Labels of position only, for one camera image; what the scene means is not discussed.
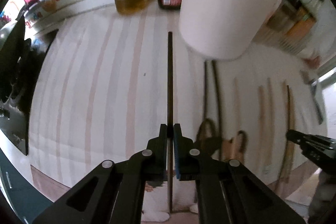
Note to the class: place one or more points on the teal kitchen cabinet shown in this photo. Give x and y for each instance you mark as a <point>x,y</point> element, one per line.
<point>18,187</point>

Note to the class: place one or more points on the white utensil holder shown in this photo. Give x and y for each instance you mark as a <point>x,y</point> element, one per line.
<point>225,3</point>

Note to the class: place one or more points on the striped cat print mat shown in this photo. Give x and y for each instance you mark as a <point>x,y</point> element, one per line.
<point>105,82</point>

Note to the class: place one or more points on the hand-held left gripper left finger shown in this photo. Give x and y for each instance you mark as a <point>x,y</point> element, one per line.
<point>164,155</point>

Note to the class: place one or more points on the clear seasoning rack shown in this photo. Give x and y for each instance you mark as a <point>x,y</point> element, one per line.
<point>283,40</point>

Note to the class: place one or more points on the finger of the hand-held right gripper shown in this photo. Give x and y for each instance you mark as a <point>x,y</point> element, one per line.
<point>315,146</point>

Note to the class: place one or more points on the black gas stove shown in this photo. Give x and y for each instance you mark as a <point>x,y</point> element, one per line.
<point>13,77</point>

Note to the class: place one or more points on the red cap sauce bottle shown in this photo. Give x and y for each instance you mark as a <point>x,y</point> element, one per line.
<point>296,1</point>

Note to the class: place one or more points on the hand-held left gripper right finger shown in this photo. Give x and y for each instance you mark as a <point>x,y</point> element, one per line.
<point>176,161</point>

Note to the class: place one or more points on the orange label seasoning bottle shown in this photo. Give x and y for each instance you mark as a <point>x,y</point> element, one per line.
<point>302,26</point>

